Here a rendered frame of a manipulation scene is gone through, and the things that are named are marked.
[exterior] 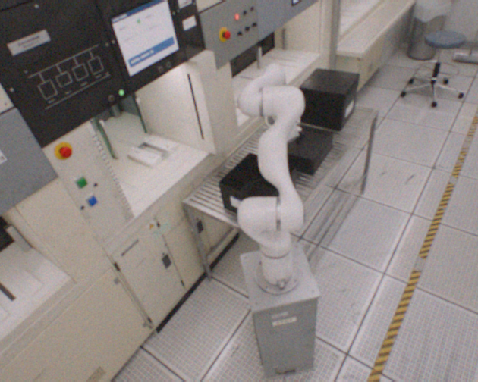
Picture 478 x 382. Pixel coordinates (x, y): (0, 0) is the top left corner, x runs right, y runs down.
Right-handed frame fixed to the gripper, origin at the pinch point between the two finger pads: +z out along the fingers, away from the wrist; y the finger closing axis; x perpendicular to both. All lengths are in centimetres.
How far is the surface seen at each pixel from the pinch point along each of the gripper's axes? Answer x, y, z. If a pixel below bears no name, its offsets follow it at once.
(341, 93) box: -31.0, -10.7, 21.0
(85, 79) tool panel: 12, 42, -97
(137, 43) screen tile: -8, 41, -80
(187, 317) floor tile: 126, 35, 7
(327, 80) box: -39.9, 2.5, 29.8
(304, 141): 1.5, -2.8, 9.7
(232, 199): 42, 8, -30
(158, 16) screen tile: -22, 41, -75
